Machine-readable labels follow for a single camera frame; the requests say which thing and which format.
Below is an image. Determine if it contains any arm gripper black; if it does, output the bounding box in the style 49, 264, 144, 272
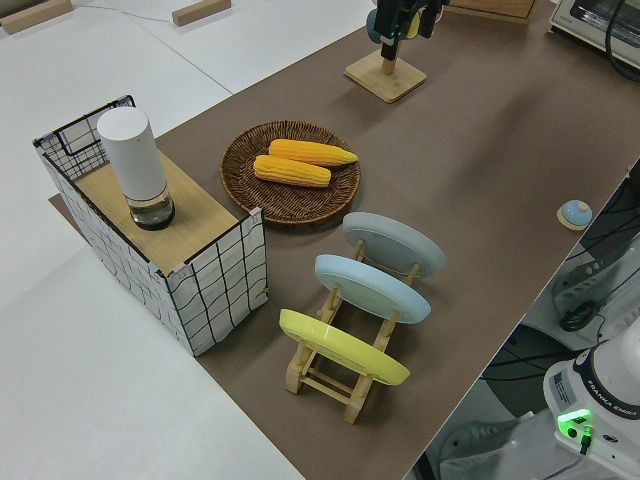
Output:
374, 0, 446, 60

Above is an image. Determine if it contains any wooden mug tree stand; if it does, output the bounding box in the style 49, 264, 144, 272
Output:
343, 42, 429, 105

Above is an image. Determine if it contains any light wooden cabinet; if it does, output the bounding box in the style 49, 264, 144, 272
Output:
447, 0, 536, 25

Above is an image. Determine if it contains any brown table mat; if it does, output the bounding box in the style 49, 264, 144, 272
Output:
48, 0, 640, 480

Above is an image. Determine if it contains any yellow corn cob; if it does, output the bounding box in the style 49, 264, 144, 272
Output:
253, 154, 333, 189
268, 138, 360, 168

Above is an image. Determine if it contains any white toaster oven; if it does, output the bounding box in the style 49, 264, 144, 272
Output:
549, 0, 640, 62

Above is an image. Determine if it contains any grey plate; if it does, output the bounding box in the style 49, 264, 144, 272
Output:
341, 211, 447, 280

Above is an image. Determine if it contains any wooden block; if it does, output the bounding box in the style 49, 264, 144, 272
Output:
171, 0, 233, 27
0, 0, 74, 35

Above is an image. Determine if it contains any round wicker basket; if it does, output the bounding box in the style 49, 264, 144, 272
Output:
220, 119, 362, 226

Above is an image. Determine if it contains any blue bell with wooden base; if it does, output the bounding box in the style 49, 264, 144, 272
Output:
556, 199, 594, 231

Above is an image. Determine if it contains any light blue plate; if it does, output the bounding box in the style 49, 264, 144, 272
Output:
314, 253, 432, 325

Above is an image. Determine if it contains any white cylinder bottle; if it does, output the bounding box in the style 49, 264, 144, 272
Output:
96, 107, 177, 232

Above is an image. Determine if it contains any white power strip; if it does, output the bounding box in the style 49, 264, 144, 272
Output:
551, 249, 616, 321

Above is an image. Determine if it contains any white grid pattern storage box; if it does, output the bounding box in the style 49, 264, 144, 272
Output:
32, 93, 271, 357

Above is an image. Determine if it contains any yellow plate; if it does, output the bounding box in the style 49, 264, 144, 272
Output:
278, 308, 412, 388

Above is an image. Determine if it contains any wooden dish rack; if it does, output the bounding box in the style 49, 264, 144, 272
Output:
285, 238, 422, 425

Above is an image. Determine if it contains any black hanging cable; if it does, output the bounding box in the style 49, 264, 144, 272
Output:
603, 0, 640, 86

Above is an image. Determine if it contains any thin grey wire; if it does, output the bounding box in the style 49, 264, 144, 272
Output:
72, 0, 174, 24

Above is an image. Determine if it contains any black coiled cable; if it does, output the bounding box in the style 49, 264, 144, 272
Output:
558, 301, 600, 332

